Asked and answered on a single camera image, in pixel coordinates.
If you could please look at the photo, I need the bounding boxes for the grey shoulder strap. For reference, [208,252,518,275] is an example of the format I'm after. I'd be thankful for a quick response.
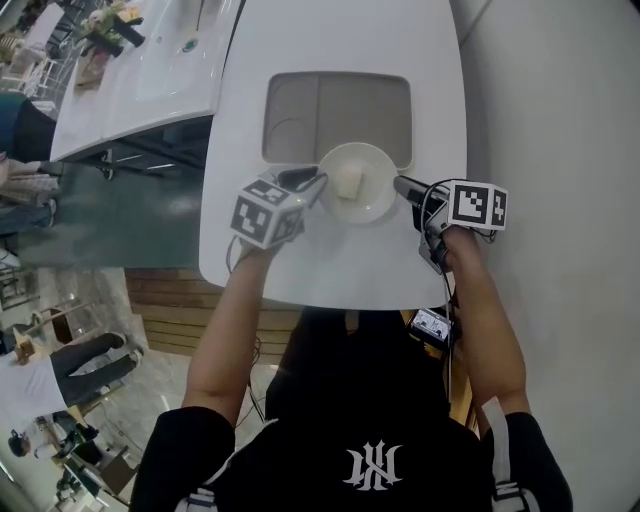
[480,397,532,512]
[187,418,279,512]

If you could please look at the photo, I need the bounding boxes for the brown paper box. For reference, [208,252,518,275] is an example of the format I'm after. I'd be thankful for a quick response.
[73,53,108,90]

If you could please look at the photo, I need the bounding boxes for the flower bouquet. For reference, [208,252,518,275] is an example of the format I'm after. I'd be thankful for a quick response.
[79,0,146,57]

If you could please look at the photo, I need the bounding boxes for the black cable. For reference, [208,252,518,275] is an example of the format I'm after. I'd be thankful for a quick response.
[421,182,497,401]

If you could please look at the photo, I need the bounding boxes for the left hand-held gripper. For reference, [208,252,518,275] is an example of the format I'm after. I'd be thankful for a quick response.
[229,168,330,250]

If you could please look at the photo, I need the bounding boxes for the small white round dish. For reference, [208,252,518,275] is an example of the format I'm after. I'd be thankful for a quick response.
[318,142,398,225]

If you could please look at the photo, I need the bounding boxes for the person's leg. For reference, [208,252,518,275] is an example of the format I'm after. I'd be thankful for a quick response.
[349,309,451,426]
[264,305,361,426]

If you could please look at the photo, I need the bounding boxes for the white rectangular table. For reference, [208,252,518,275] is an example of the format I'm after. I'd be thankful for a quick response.
[49,0,246,179]

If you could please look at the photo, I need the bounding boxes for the grey two-compartment tray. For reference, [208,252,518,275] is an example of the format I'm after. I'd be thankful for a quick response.
[260,71,415,169]

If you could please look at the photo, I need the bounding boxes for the wooden stand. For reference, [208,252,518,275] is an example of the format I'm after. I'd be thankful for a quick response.
[12,308,82,367]

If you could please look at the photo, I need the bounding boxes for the person's black printed shirt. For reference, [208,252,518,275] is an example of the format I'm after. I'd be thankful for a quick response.
[128,359,574,512]

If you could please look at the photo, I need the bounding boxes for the white chair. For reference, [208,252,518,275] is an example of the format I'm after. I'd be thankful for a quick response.
[10,42,57,97]

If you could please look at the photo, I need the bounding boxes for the person's right forearm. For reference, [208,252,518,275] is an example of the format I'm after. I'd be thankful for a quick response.
[442,224,530,437]

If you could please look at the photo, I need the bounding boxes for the person's left forearm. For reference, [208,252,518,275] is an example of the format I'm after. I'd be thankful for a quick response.
[180,239,281,432]

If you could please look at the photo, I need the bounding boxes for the wooden slatted platform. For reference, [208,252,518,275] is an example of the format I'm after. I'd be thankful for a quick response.
[124,267,482,432]

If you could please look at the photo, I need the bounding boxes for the pale food piece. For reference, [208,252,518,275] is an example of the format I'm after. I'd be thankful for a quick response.
[335,164,365,202]

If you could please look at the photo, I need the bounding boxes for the small black screen device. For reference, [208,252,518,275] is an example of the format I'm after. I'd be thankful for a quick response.
[404,308,455,352]

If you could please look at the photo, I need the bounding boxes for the person's right leg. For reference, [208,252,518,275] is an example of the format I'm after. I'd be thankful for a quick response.
[349,309,451,426]

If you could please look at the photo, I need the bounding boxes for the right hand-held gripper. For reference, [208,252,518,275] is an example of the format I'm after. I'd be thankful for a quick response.
[392,174,509,275]

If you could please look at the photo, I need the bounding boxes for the person's left leg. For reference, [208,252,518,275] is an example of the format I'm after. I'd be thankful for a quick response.
[264,305,361,426]

